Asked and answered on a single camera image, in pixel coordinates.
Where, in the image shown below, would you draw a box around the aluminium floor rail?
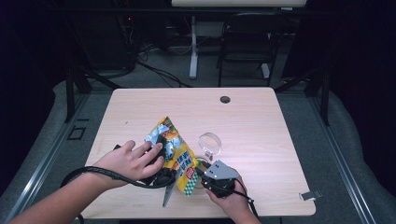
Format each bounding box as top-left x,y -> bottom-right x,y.
3,92 -> 92,224
307,92 -> 378,224

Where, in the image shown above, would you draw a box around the white desk leg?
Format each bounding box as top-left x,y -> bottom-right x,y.
189,15 -> 199,80

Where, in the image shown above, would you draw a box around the yellow spout pouch green cap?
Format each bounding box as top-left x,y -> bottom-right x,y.
144,116 -> 200,197

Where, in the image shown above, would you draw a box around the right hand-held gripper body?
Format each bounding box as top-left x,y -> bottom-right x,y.
200,159 -> 241,199

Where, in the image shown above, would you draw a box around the black computer tower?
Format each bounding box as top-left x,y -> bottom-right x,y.
74,12 -> 134,71

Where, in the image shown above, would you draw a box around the person's right hand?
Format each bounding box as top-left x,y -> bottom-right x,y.
205,175 -> 250,218

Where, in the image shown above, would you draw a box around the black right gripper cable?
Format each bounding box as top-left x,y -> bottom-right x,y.
233,178 -> 260,218

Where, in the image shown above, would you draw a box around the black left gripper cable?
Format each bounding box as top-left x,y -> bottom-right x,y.
59,165 -> 177,224

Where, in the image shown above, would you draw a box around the white desk top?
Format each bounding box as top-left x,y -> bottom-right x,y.
171,0 -> 308,7

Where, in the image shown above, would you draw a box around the black floor cables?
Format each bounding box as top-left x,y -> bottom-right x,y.
134,43 -> 194,89

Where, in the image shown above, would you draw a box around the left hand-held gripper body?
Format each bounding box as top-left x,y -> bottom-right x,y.
112,144 -> 182,208

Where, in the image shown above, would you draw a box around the person's left hand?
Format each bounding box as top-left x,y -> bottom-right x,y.
92,139 -> 166,189

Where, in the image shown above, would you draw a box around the clear glass jar hinged lid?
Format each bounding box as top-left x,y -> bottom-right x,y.
193,133 -> 223,190

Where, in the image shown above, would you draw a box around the grey tape piece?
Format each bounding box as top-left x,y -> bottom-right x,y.
298,189 -> 323,202

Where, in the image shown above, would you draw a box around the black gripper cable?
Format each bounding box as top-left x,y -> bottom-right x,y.
233,178 -> 260,218
59,165 -> 177,224

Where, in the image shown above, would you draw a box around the black metal stand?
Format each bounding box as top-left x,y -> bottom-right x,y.
274,68 -> 331,127
64,66 -> 123,124

